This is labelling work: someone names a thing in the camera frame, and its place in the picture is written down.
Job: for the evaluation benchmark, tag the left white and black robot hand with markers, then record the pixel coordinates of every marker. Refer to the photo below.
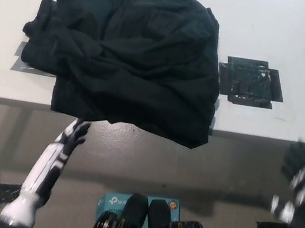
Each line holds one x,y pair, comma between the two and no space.
52,161

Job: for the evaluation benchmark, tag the black jacket with orange logo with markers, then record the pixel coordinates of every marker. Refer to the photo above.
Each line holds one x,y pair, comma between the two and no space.
137,67

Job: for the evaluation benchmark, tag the teal tp-link cardboard box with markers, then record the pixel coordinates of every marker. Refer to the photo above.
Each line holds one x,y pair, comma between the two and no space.
115,200

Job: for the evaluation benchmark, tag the grey table tape strip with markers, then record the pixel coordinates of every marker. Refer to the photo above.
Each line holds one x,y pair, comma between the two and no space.
20,67

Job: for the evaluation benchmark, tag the black table tape patch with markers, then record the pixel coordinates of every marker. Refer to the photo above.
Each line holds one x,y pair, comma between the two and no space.
249,84

